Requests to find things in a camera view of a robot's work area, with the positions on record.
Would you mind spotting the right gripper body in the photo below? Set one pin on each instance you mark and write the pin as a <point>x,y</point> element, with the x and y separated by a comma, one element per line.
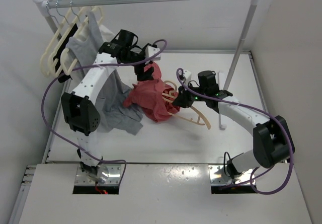
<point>188,97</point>

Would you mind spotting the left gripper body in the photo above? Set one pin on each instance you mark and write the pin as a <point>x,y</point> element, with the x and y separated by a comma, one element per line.
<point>132,57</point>

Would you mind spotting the beige plastic hanger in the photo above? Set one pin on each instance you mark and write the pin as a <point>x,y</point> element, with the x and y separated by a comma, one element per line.
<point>192,114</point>

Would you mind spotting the red t shirt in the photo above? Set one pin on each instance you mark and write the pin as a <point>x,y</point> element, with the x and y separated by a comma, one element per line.
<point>148,95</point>

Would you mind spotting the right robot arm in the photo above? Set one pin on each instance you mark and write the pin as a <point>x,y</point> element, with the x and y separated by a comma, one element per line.
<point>272,142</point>

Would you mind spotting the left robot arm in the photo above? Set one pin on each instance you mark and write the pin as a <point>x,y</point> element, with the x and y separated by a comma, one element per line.
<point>79,106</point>

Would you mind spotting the grey t shirt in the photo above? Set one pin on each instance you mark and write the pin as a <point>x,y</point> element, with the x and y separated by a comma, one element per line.
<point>110,99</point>

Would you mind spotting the cream hanger with grey shirt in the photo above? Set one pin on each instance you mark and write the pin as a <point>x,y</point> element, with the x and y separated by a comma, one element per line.
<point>73,58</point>

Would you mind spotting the cream hanger outer left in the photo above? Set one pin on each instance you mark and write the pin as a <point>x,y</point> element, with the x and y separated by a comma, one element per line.
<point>55,20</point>

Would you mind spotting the white cloth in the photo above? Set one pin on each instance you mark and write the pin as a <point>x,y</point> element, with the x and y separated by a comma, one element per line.
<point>107,34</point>

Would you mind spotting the white clothes rack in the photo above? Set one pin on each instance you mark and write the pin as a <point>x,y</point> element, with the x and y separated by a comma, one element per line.
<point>240,44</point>

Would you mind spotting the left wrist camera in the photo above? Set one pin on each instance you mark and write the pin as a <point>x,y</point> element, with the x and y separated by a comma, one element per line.
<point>151,51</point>

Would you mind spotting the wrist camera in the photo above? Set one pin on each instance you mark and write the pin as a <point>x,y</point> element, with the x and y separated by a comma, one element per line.
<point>151,51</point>
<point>185,76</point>

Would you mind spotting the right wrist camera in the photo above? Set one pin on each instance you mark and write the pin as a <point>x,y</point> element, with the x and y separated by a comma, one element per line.
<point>185,76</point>

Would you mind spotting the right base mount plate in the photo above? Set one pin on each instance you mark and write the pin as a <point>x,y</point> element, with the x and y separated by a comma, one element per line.
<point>219,178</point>

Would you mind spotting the base mount plate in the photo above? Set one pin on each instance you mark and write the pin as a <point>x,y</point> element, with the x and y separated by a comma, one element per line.
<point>219,178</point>
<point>107,175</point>

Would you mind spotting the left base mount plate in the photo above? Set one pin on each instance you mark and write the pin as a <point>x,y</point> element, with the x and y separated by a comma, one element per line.
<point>107,175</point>

